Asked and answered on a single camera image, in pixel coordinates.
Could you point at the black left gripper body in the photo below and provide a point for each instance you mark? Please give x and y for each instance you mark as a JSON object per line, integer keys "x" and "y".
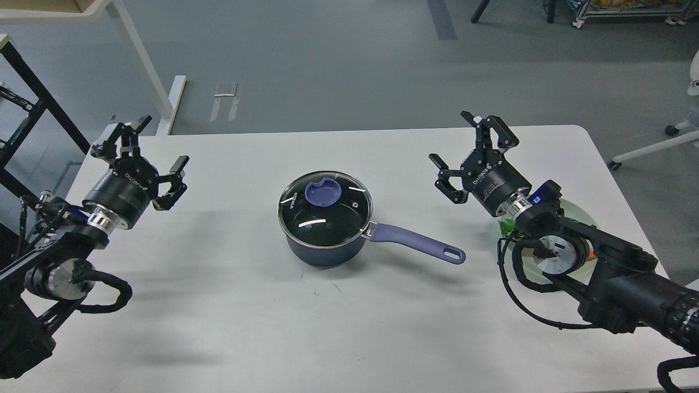
{"x": 126, "y": 189}

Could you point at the glass pot lid purple knob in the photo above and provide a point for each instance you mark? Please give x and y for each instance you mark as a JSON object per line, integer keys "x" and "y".
{"x": 324, "y": 209}

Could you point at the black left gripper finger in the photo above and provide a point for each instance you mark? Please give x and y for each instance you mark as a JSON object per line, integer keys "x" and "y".
{"x": 119, "y": 141}
{"x": 177, "y": 188}

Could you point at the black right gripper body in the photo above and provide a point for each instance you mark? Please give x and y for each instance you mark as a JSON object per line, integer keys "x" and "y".
{"x": 491, "y": 179}

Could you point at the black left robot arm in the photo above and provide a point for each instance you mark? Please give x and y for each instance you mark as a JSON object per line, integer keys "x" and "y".
{"x": 49, "y": 276}

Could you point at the white office chair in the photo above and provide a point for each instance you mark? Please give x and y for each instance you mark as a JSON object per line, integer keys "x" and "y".
{"x": 680, "y": 133}

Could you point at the black metal frame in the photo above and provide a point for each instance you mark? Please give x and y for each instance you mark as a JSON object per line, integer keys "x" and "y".
{"x": 35, "y": 110}

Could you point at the dark blue saucepan purple handle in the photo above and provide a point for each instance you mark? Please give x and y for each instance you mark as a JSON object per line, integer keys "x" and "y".
{"x": 376, "y": 233}

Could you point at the black furniture legs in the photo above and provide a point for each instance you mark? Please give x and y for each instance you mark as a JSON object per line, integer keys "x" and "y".
{"x": 537, "y": 11}

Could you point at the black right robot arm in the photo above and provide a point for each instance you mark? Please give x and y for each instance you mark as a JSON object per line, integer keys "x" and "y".
{"x": 614, "y": 281}

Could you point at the metal wheeled cart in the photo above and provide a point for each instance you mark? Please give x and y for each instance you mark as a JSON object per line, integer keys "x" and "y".
{"x": 674, "y": 12}

